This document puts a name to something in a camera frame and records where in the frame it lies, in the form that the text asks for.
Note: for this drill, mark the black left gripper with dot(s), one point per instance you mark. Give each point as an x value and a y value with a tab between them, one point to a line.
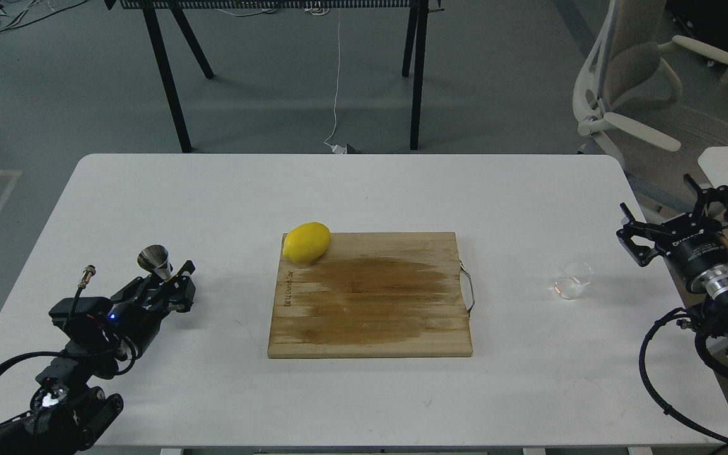
132	315

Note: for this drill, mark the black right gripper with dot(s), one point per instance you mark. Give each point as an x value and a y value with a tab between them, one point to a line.
708	253

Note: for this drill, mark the steel double jigger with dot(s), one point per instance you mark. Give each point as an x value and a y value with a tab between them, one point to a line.
155	259

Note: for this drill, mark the clear glass measuring cup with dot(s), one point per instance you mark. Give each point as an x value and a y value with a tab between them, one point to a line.
574	278

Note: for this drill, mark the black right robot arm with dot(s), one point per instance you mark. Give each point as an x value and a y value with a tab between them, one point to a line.
708	320

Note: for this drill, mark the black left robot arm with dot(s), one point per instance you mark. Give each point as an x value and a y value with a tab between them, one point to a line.
66	415

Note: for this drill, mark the white office chair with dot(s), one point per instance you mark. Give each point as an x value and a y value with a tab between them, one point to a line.
626	102

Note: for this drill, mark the yellow lemon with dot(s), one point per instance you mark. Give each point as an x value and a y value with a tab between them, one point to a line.
306	243

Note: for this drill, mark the wooden cutting board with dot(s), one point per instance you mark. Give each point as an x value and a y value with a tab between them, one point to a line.
373	296

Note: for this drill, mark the black metal table frame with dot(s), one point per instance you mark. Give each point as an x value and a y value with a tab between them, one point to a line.
271	64

